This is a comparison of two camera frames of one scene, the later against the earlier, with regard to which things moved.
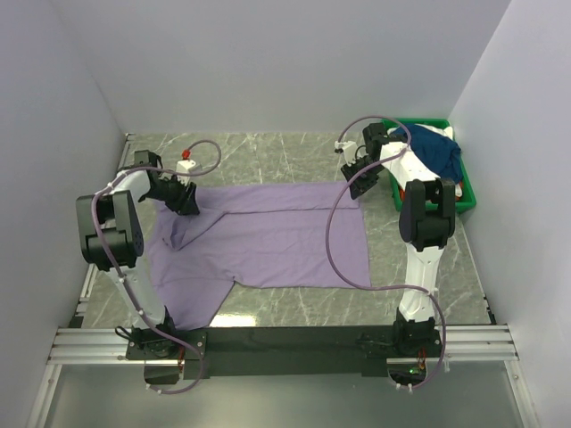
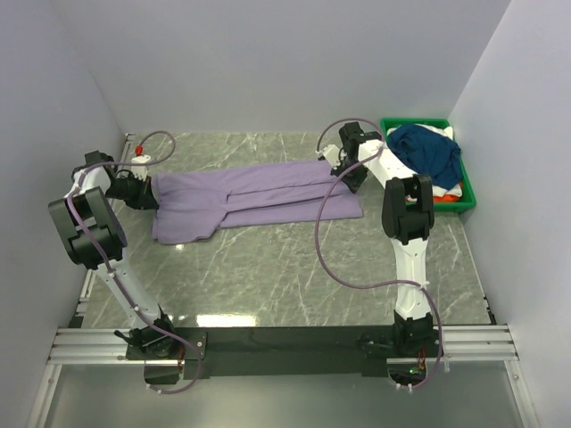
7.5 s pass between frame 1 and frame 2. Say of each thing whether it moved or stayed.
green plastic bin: stayed
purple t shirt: moved
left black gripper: moved
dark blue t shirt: stayed
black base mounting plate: stayed
